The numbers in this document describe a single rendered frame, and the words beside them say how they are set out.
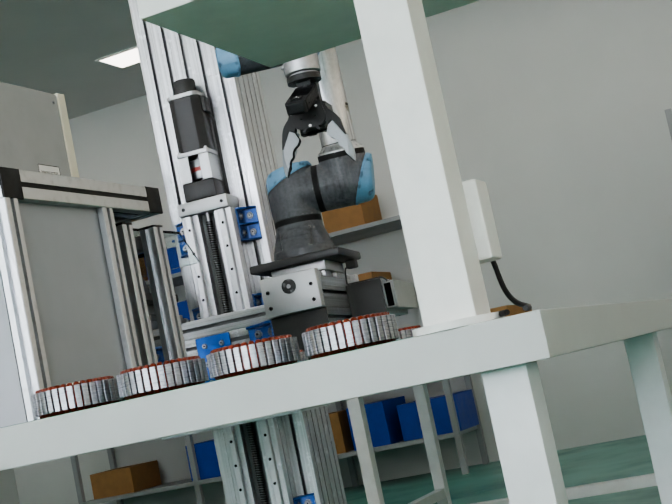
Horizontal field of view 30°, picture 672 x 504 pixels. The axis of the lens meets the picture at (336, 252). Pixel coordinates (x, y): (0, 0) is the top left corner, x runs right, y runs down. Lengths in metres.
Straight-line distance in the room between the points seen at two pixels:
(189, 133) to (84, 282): 1.31
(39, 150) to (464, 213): 1.01
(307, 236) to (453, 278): 1.69
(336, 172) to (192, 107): 0.45
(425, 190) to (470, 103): 7.72
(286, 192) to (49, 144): 0.94
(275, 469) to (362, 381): 1.80
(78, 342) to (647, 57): 7.19
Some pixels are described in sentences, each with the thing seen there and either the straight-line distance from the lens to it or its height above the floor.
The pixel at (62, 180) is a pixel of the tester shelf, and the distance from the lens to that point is 1.96.
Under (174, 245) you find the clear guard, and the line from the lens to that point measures 2.43.
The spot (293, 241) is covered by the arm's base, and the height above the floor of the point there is 1.08.
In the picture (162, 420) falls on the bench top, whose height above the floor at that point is 0.72.
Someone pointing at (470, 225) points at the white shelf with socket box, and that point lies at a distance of 1.37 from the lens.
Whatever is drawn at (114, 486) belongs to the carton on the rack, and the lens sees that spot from 9.66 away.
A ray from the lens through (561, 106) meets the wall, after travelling 8.88.
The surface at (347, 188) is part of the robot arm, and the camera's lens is 3.00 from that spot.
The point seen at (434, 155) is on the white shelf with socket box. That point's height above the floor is 0.93.
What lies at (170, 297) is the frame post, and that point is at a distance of 2.18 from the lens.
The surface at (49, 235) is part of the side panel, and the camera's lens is 1.92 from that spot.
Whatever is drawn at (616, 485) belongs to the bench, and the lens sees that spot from 4.61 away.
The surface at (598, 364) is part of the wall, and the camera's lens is 8.76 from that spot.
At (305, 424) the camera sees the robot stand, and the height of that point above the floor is 0.64.
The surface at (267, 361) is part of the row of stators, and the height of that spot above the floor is 0.76.
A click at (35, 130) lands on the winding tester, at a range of 2.19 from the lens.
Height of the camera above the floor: 0.71
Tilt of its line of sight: 6 degrees up
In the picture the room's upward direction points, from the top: 12 degrees counter-clockwise
